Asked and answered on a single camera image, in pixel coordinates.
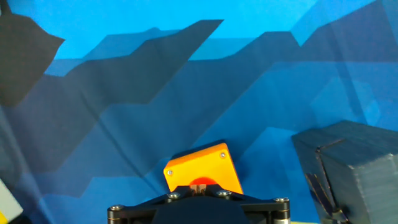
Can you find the blue mountain print cloth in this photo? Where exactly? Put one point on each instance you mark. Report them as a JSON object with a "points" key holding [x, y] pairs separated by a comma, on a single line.
{"points": [[186, 77]]}

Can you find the dark grey printed block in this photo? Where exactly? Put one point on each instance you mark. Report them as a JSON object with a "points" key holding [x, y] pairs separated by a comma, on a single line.
{"points": [[357, 174]]}

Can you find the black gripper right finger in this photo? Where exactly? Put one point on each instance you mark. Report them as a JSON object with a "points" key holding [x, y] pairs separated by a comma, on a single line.
{"points": [[248, 202]]}

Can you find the orange box red push button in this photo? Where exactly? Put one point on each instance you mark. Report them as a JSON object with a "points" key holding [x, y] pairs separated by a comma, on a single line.
{"points": [[202, 166]]}

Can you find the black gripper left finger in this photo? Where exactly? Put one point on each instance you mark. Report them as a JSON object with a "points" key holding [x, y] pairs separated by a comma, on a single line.
{"points": [[155, 202]]}

